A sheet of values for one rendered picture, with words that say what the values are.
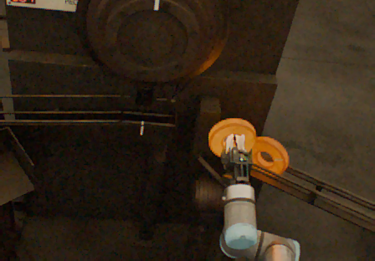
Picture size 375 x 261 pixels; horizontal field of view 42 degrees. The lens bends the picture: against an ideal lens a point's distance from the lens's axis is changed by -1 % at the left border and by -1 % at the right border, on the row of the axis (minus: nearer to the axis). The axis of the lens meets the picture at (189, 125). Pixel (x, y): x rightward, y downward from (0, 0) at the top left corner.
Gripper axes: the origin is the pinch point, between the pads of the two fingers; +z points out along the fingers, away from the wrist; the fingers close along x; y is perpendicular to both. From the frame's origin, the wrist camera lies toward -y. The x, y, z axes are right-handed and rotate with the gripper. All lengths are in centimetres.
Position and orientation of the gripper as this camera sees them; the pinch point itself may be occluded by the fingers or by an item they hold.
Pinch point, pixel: (233, 135)
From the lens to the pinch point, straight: 160.1
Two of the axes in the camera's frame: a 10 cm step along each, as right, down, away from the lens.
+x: -9.9, -0.8, -1.3
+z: 0.0, -8.5, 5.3
